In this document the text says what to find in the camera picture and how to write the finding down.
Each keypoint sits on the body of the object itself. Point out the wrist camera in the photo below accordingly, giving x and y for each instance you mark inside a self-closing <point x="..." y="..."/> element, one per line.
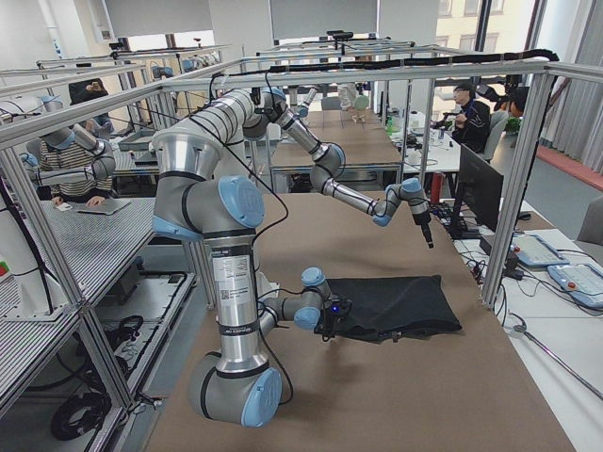
<point x="335" y="311"/>

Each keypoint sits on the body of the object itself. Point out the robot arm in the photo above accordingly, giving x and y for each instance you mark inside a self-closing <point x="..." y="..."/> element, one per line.
<point x="236" y="383"/>
<point x="248" y="112"/>

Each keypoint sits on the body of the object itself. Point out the overhead aluminium frame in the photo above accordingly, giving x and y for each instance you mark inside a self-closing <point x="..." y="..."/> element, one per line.
<point x="445" y="65"/>

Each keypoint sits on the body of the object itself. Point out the person in striped shirt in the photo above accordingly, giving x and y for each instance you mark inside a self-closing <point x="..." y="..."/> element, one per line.
<point x="67" y="154"/>

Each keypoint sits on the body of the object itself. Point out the blue teach pendant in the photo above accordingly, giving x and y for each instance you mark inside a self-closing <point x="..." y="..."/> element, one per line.
<point x="583" y="282"/>
<point x="533" y="251"/>

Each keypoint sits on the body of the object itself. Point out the man in dark jacket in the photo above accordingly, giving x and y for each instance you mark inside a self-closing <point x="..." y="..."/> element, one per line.
<point x="472" y="123"/>

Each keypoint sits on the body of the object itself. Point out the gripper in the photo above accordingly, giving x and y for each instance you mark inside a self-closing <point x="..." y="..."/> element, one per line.
<point x="422" y="219"/>

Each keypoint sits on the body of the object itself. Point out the black Huawei monitor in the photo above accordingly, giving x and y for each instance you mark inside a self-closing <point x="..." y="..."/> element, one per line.
<point x="479" y="187"/>

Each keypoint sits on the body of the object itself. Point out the aluminium frame post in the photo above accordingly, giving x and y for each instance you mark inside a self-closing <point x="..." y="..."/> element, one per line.
<point x="517" y="180"/>

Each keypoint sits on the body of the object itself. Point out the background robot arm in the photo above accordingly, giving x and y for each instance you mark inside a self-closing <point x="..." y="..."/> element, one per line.
<point x="31" y="161"/>

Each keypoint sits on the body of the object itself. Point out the black graphic t-shirt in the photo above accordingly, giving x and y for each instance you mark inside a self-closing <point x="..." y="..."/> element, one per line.
<point x="394" y="308"/>

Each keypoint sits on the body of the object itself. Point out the closed grey laptop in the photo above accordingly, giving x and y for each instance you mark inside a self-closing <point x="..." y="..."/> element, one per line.
<point x="108" y="207"/>

